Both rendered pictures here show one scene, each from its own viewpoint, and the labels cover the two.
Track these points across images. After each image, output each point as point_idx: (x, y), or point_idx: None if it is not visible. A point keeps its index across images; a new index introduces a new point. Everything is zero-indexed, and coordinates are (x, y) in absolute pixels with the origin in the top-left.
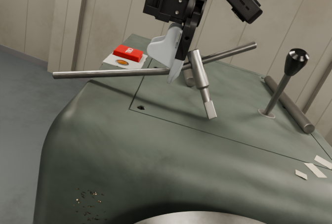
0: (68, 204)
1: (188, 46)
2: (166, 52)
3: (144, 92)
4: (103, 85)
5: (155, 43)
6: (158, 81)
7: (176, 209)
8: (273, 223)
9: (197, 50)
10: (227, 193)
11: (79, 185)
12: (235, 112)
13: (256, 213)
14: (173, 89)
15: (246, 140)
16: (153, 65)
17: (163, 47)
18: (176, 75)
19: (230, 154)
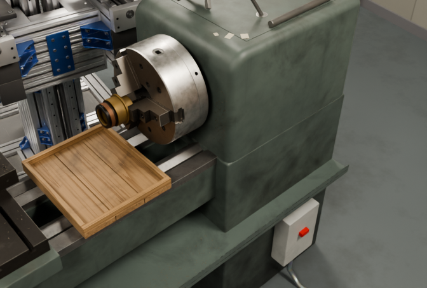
0: (142, 35)
1: None
2: None
3: None
4: None
5: None
6: None
7: None
8: (193, 49)
9: None
10: (180, 34)
11: (143, 26)
12: (236, 10)
13: (188, 44)
14: None
15: (213, 20)
16: None
17: None
18: None
19: (192, 21)
